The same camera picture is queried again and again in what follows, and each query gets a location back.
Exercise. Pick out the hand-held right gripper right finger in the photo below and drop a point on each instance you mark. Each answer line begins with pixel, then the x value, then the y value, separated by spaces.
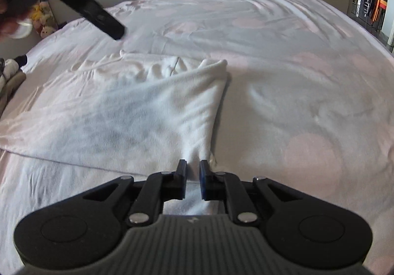
pixel 202 179

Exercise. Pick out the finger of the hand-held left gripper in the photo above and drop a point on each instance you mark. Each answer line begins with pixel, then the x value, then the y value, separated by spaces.
pixel 89 7

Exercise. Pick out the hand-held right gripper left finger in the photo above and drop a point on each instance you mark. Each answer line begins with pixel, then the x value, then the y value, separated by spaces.
pixel 183 179

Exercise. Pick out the white fleece garment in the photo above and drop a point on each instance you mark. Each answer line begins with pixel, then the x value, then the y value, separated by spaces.
pixel 138 115

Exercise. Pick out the column of plush toys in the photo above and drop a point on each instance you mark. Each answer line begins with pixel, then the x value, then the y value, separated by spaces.
pixel 46 21

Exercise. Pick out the beige folded garment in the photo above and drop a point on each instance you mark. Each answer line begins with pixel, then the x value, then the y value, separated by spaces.
pixel 14 85

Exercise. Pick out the pink polka dot bed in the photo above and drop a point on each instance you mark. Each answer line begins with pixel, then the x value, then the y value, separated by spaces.
pixel 292 78

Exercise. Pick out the orange chair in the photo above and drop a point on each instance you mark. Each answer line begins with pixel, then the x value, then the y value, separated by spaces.
pixel 378 8

